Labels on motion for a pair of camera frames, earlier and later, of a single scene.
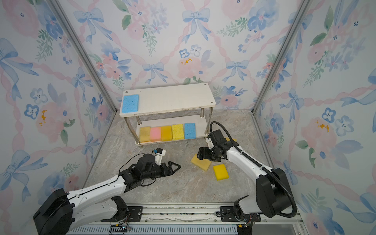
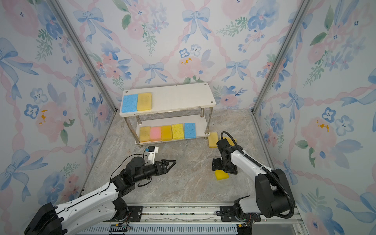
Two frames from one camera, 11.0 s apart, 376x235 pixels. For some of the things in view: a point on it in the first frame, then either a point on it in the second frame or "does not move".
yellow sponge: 144,134 does not move
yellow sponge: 177,131 does not move
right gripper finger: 200,153 -> 217,164
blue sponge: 130,104 does not move
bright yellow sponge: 221,172 does not move
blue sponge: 190,130 does not move
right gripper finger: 215,159 -> 230,168
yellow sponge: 203,164 -> 144,102
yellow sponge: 166,133 does not move
